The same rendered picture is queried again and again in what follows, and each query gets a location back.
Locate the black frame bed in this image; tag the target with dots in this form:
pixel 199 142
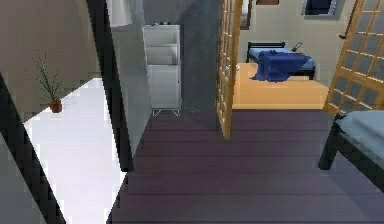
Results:
pixel 290 56

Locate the black bed with grey mattress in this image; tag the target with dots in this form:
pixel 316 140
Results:
pixel 363 140

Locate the dark blue blanket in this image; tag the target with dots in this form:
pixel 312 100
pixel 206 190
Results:
pixel 278 66

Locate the potted green house plant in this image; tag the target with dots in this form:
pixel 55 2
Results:
pixel 55 106

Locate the white shelf cabinet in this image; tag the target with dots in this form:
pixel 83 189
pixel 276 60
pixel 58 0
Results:
pixel 163 83

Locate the brown framed wall picture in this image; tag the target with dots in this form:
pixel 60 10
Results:
pixel 267 1
pixel 246 15

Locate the wooden lattice room door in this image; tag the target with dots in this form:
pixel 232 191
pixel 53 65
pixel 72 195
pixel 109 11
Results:
pixel 227 60
pixel 361 63

